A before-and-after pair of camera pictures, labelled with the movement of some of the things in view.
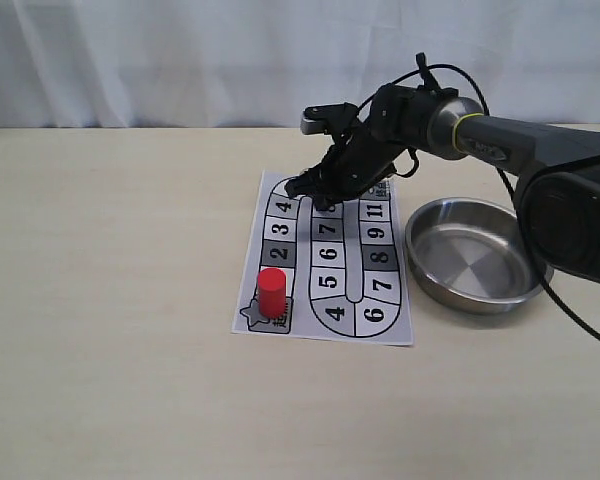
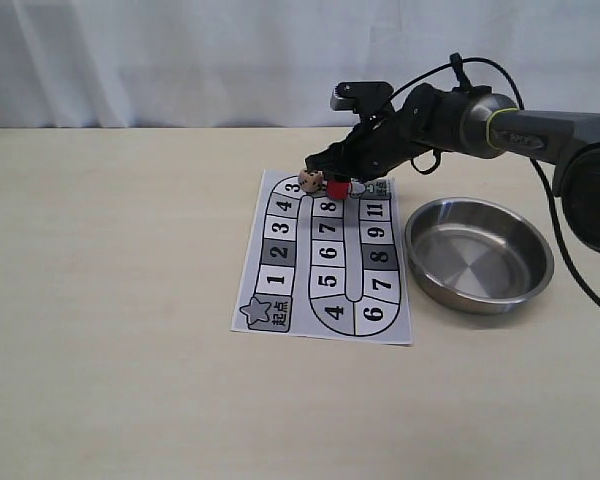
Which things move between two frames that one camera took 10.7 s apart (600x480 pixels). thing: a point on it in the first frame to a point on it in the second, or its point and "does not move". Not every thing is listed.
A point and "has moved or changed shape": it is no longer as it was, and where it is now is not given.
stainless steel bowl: [472, 256] does not move
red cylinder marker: [272, 292] has moved or changed shape
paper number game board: [344, 276] does not move
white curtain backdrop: [241, 63] does not move
